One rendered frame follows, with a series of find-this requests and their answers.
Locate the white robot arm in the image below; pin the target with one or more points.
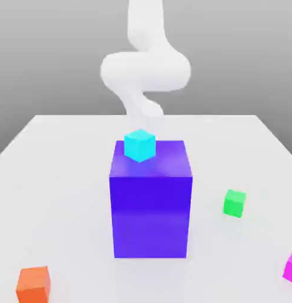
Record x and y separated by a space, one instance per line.
145 71

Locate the small cyan cube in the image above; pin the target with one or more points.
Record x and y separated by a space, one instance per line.
139 145

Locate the small green cube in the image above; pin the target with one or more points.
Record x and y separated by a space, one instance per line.
233 203

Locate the small orange cube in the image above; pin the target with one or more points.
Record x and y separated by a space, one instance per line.
33 285

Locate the large purple box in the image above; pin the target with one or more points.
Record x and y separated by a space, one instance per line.
150 213

